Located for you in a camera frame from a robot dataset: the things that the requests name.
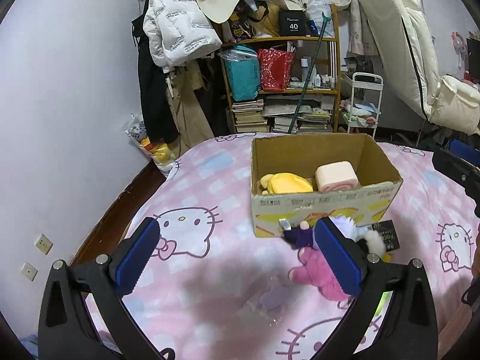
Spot black box with white print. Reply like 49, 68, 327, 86
278, 9, 309, 37

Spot stack of old books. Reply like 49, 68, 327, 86
230, 98, 268, 134

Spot green pole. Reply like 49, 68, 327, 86
287, 11, 334, 134

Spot white fluffy plush toy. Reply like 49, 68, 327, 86
332, 215, 387, 259

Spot cardboard box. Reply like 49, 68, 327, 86
250, 133, 404, 239

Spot wooden bed frame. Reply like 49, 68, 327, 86
69, 157, 167, 267

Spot pink roll cake plush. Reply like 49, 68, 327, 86
314, 161, 361, 193

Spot group of cosmetic bottles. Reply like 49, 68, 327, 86
300, 56, 336, 89

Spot black hanging coat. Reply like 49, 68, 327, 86
131, 7, 180, 144

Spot white plastic bag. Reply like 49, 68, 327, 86
298, 0, 332, 36

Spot white trolley cart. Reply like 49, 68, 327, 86
339, 72, 384, 139

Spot teal shopping bag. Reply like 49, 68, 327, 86
224, 45, 261, 102

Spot red gift bag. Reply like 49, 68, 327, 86
257, 48, 295, 91

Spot black bag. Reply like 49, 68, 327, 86
345, 55, 376, 81

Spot paw print curtain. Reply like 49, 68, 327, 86
189, 0, 387, 57

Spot wooden shelf rack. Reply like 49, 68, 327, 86
219, 4, 343, 134

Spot pink fan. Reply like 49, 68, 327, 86
451, 30, 469, 68

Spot cream wide brim hat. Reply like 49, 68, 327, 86
195, 0, 291, 23

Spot beige hanging trousers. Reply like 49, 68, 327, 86
165, 60, 215, 158

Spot printed plastic bag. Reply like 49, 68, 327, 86
120, 114, 151, 145

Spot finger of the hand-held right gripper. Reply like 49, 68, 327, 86
431, 149, 480, 218
449, 139, 480, 167

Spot pile of books and magazines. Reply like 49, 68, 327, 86
262, 95, 334, 134

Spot pink cat printed blanket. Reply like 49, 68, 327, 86
80, 133, 480, 360

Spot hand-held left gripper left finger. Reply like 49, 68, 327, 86
37, 217, 177, 360

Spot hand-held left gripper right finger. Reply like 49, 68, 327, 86
314, 215, 439, 360

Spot cartoon printed dark bag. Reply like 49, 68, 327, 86
229, 0, 263, 42

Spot purple plush doll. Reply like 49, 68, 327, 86
279, 219, 319, 250

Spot pink plush toy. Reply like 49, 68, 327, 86
288, 247, 355, 301

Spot white puffer jacket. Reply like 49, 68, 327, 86
142, 0, 223, 74

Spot yellow plush toy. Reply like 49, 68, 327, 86
257, 172, 314, 196

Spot plastic bag with toys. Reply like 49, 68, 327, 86
140, 139, 177, 166

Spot tan bag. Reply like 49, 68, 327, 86
247, 2, 280, 38

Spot cream folded mattress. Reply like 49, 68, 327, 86
358, 0, 480, 136

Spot black tissue packet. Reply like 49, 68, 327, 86
365, 219, 403, 250

